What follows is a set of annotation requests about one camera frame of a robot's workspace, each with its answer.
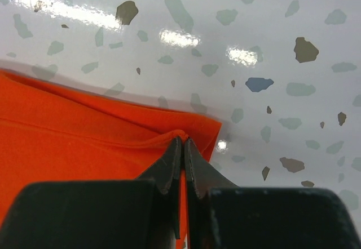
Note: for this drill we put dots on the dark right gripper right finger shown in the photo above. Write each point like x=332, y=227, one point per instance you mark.
x=224, y=215

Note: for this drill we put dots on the orange t-shirt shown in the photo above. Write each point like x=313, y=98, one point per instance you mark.
x=55, y=133

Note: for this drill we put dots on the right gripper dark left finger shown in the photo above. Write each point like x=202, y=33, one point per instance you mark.
x=139, y=213

